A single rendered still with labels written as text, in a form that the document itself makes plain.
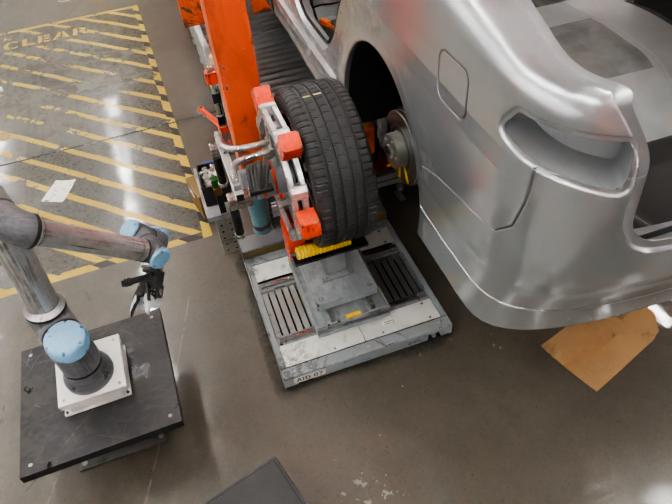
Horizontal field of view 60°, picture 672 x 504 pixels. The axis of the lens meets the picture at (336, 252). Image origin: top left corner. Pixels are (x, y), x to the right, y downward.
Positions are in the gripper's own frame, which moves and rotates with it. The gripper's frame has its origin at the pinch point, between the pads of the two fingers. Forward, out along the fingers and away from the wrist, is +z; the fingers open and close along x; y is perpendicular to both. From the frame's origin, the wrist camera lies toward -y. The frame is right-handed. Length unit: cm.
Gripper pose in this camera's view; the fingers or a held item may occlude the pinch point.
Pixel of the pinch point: (137, 316)
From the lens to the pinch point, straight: 243.4
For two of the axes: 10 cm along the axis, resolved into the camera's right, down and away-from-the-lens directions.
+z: -0.9, 9.5, -2.8
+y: 7.1, 2.6, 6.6
